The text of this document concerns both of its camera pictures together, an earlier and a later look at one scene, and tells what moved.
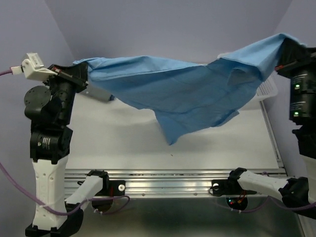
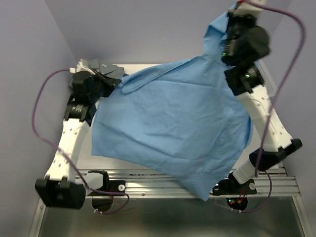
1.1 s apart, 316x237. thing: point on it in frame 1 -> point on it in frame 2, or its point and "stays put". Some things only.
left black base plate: x=112 y=188 stays put
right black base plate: x=226 y=187 stays put
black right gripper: x=298 y=58 -> x=234 y=18
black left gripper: x=77 y=73 -> x=110 y=84
